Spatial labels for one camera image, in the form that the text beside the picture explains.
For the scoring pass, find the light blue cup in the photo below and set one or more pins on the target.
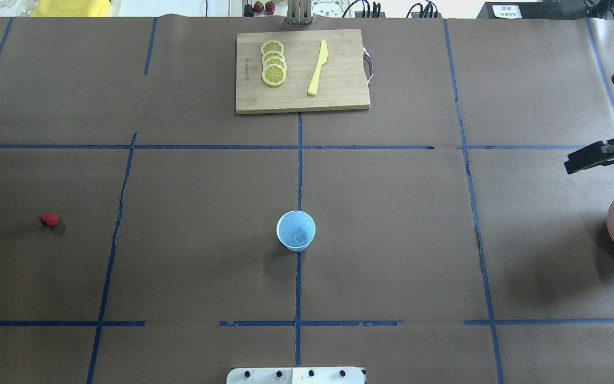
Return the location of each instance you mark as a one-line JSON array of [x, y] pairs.
[[296, 230]]

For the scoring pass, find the red strawberry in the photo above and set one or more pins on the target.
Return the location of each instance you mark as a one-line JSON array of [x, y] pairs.
[[49, 220]]

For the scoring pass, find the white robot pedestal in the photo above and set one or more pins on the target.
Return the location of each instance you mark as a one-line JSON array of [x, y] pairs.
[[319, 374]]

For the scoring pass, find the aluminium frame post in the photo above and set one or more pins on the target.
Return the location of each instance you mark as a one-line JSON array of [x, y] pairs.
[[299, 12]]

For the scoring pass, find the lemon slice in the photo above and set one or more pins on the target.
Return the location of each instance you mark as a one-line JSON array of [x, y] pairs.
[[274, 66], [272, 48], [268, 56], [274, 77]]

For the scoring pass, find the black label plate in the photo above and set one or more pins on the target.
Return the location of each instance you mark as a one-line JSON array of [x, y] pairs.
[[537, 10]]

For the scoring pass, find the yellow cloth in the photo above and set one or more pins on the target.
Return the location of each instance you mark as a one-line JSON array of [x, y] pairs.
[[71, 9]]

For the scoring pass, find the wooden cutting board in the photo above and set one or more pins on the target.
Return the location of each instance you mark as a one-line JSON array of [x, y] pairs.
[[343, 84]]

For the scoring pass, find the yellow plastic knife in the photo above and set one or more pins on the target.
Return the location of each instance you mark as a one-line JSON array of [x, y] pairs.
[[312, 90]]

